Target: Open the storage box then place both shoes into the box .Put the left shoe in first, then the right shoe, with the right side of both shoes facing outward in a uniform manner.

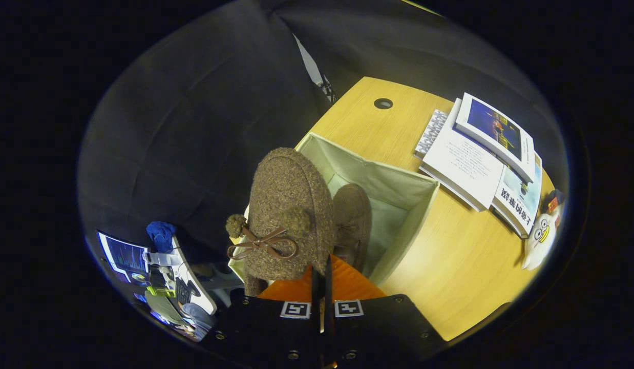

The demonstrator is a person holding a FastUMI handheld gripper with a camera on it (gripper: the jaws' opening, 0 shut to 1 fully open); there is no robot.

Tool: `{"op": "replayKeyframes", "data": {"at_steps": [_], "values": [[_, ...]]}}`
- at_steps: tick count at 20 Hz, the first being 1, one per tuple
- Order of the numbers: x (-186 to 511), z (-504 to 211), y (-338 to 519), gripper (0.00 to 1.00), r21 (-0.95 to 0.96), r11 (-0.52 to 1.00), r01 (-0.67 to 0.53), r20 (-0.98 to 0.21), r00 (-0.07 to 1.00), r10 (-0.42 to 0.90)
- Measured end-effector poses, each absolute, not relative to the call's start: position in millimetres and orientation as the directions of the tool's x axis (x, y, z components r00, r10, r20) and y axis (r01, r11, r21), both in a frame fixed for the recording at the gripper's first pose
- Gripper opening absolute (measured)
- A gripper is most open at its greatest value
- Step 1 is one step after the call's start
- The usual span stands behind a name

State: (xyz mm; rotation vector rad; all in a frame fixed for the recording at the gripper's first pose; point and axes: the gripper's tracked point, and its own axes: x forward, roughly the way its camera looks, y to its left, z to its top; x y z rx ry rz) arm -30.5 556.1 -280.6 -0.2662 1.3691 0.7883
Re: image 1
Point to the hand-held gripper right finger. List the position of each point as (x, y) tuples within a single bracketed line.
[(329, 333)]

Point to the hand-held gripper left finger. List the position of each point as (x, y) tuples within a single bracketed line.
[(315, 333)]

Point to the brown fuzzy bow shoe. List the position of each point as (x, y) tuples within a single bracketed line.
[(286, 189), (354, 210)]

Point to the cream fabric storage box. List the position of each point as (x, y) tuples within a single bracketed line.
[(399, 205)]

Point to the white office desk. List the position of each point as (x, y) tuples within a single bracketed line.
[(194, 277)]

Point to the black computer keyboard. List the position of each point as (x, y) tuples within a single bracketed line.
[(183, 292)]

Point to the blue cloth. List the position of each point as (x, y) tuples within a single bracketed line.
[(161, 236)]

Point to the computer monitor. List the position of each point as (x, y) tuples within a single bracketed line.
[(125, 256)]

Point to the white text cover book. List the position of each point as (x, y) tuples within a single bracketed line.
[(463, 164)]

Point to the black white patterned book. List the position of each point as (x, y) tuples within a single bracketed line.
[(430, 133)]

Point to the white plush toy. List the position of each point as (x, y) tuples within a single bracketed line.
[(540, 238)]

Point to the grey penguin plush toy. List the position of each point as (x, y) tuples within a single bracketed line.
[(553, 201)]

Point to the blue picture cover book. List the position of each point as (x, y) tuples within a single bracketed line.
[(499, 130)]

